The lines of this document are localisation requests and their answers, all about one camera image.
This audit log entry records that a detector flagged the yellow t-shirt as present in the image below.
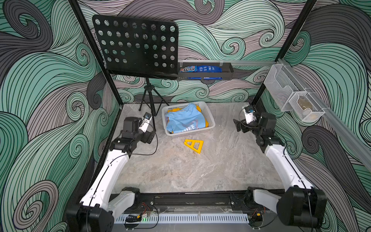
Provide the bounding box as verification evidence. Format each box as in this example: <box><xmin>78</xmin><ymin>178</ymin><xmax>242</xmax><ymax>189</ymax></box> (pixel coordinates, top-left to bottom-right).
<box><xmin>166</xmin><ymin>104</ymin><xmax>210</xmax><ymax>128</ymax></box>

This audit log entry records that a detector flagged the light blue t-shirt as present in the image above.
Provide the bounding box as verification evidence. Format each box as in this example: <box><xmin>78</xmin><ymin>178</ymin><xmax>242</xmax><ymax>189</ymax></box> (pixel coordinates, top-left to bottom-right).
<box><xmin>165</xmin><ymin>103</ymin><xmax>207</xmax><ymax>134</ymax></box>

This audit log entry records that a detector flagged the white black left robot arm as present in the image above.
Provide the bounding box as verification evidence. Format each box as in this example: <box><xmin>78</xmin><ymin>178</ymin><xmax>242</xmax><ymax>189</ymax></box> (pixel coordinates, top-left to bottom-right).
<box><xmin>66</xmin><ymin>113</ymin><xmax>156</xmax><ymax>232</ymax></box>

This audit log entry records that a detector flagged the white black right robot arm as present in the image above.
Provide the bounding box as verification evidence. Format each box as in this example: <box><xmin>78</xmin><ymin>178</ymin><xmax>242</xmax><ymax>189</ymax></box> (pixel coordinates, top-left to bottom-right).
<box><xmin>233</xmin><ymin>107</ymin><xmax>328</xmax><ymax>232</ymax></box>

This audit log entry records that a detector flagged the white plastic basket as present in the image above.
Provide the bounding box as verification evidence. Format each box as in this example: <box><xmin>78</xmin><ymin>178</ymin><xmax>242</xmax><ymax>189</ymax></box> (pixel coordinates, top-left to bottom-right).
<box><xmin>161</xmin><ymin>101</ymin><xmax>215</xmax><ymax>136</ymax></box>

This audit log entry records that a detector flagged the yellow triangle ruler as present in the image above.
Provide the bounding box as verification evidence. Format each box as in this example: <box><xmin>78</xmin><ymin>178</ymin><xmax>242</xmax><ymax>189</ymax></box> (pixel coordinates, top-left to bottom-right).
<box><xmin>184</xmin><ymin>139</ymin><xmax>204</xmax><ymax>154</ymax></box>

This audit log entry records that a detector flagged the blue snack packet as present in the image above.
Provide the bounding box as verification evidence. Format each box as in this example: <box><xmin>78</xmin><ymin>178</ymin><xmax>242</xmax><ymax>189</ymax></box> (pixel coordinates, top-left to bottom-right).
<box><xmin>196</xmin><ymin>65</ymin><xmax>222</xmax><ymax>73</ymax></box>

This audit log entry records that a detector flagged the black perforated music stand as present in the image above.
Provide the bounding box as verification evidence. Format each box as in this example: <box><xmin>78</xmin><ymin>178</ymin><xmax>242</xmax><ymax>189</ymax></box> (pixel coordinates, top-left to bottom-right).
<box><xmin>92</xmin><ymin>14</ymin><xmax>179</xmax><ymax>117</ymax></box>

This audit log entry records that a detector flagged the M&M's candy bag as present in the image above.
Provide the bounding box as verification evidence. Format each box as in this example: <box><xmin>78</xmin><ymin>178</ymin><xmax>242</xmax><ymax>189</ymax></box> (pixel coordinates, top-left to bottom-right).
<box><xmin>179</xmin><ymin>65</ymin><xmax>198</xmax><ymax>73</ymax></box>

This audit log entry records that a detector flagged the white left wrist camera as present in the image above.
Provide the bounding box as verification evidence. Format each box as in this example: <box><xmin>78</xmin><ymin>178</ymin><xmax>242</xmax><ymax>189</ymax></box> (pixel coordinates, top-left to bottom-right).
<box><xmin>139</xmin><ymin>113</ymin><xmax>152</xmax><ymax>133</ymax></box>

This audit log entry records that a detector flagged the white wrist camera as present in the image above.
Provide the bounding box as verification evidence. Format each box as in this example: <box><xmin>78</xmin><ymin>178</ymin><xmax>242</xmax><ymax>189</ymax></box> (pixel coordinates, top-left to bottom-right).
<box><xmin>139</xmin><ymin>113</ymin><xmax>152</xmax><ymax>133</ymax></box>
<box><xmin>243</xmin><ymin>105</ymin><xmax>256</xmax><ymax>125</ymax></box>

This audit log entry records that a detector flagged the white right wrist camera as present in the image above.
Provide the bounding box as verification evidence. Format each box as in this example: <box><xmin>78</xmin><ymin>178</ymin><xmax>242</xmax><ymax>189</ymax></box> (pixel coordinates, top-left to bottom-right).
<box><xmin>243</xmin><ymin>105</ymin><xmax>256</xmax><ymax>125</ymax></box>

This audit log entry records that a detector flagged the small clear wall bin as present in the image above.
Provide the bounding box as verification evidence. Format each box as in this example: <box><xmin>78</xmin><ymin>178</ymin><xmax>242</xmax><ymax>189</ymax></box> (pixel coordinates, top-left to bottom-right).
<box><xmin>289</xmin><ymin>91</ymin><xmax>325</xmax><ymax>123</ymax></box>

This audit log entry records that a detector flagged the clear plastic wall bin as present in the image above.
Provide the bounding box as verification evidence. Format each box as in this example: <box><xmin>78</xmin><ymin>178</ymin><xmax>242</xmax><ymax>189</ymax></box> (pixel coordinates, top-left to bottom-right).
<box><xmin>264</xmin><ymin>64</ymin><xmax>298</xmax><ymax>112</ymax></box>

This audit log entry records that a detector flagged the left electronics board with wires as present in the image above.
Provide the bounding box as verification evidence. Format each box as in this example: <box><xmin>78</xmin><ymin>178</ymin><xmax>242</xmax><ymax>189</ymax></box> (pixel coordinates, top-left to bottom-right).
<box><xmin>123</xmin><ymin>202</ymin><xmax>159</xmax><ymax>230</ymax></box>

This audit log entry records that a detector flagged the electronics board with wires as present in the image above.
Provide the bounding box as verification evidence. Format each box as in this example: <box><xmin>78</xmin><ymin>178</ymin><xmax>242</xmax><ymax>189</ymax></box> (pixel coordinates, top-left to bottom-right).
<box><xmin>123</xmin><ymin>202</ymin><xmax>159</xmax><ymax>230</ymax></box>
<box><xmin>249</xmin><ymin>207</ymin><xmax>278</xmax><ymax>230</ymax></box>

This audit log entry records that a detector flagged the right electronics board with wires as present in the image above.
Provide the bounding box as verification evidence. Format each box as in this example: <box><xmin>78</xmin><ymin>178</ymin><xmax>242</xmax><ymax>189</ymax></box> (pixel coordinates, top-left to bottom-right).
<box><xmin>249</xmin><ymin>207</ymin><xmax>278</xmax><ymax>230</ymax></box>

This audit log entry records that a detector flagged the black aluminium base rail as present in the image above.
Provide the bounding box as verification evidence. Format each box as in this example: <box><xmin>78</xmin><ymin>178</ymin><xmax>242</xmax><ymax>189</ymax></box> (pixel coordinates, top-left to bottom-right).
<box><xmin>110</xmin><ymin>189</ymin><xmax>308</xmax><ymax>212</ymax></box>

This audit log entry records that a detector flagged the white slotted cable duct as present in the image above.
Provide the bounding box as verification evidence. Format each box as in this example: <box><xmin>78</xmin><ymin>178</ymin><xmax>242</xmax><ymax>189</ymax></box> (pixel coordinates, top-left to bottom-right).
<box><xmin>114</xmin><ymin>214</ymin><xmax>250</xmax><ymax>225</ymax></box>

